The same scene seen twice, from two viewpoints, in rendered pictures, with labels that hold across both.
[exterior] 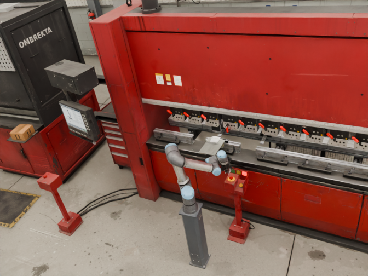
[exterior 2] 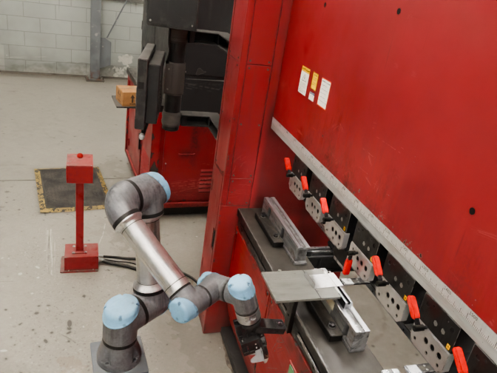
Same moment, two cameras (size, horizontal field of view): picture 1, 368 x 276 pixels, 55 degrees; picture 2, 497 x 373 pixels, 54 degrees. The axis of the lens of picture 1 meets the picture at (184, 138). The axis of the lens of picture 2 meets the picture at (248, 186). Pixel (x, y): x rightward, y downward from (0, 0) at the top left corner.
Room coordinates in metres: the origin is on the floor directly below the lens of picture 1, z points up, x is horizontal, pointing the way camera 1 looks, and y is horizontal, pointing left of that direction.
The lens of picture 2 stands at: (1.52, -1.01, 2.09)
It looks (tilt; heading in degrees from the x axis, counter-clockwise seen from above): 24 degrees down; 37
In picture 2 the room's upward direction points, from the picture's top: 9 degrees clockwise
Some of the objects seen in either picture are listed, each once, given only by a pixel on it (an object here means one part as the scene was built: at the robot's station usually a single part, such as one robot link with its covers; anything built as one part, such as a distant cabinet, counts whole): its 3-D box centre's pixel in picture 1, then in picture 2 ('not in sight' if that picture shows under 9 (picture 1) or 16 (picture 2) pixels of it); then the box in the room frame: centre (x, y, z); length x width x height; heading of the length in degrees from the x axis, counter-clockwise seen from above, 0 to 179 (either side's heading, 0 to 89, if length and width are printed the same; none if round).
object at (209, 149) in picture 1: (211, 146); (299, 285); (2.93, -0.27, 1.00); 0.26 x 0.18 x 0.01; 147
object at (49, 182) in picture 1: (59, 202); (79, 212); (3.13, 1.57, 0.41); 0.25 x 0.20 x 0.83; 147
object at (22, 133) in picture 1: (21, 132); (131, 95); (3.83, 1.98, 1.04); 0.30 x 0.26 x 0.12; 62
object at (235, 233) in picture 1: (239, 229); not in sight; (2.59, -0.43, 0.06); 0.25 x 0.20 x 0.12; 147
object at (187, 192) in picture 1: (188, 194); (122, 318); (2.34, 0.05, 0.94); 0.13 x 0.12 x 0.14; 5
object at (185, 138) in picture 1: (173, 136); (283, 228); (3.36, 0.11, 0.92); 0.50 x 0.06 x 0.10; 57
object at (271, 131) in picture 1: (270, 126); (444, 331); (2.74, -0.83, 1.26); 0.15 x 0.09 x 0.17; 57
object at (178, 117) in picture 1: (178, 112); (305, 177); (3.29, 0.01, 1.26); 0.15 x 0.09 x 0.17; 57
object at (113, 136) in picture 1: (131, 136); not in sight; (4.16, 0.72, 0.50); 0.50 x 0.50 x 1.00; 57
